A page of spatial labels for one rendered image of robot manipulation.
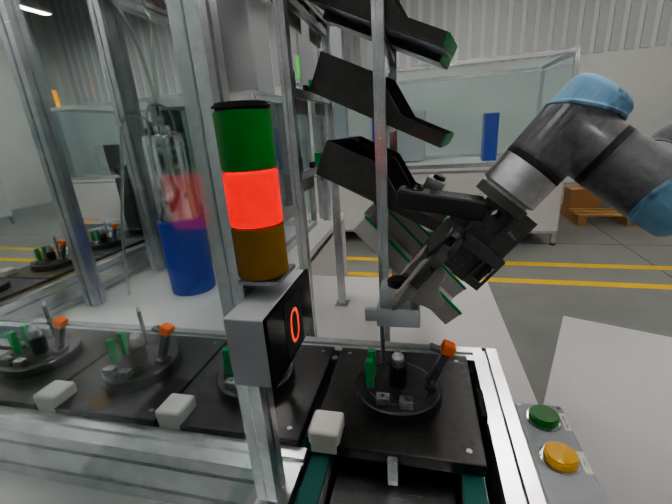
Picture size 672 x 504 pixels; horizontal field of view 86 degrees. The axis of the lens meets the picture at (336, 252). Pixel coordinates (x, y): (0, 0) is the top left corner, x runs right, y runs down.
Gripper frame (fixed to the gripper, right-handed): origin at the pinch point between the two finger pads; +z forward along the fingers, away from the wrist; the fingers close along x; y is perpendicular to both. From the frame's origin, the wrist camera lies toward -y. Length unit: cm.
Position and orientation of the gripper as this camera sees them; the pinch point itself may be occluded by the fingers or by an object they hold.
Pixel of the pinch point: (394, 292)
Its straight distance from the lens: 55.4
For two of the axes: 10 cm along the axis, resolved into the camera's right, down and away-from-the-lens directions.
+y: 8.0, 6.0, 0.3
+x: 2.1, -3.2, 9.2
